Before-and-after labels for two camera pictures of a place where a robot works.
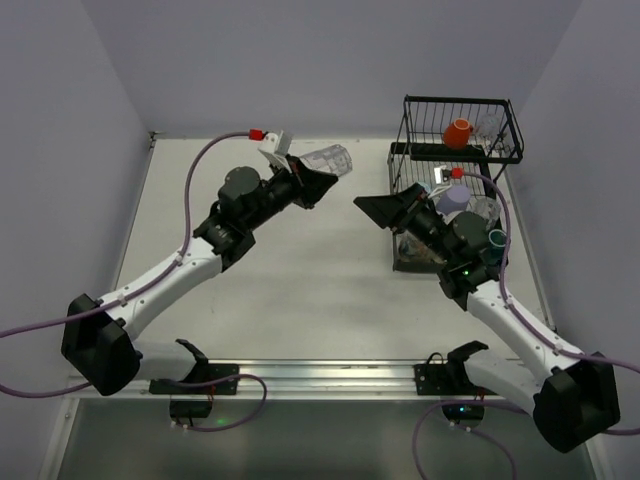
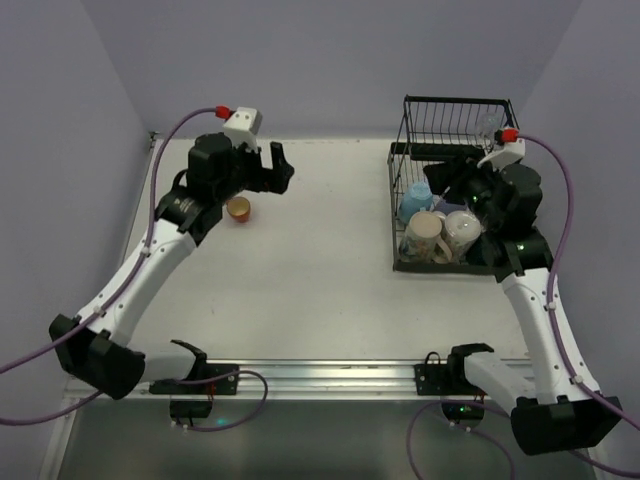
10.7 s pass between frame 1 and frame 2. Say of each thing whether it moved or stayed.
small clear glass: stayed
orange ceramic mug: moved
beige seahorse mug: stayed
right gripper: moved
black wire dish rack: stayed
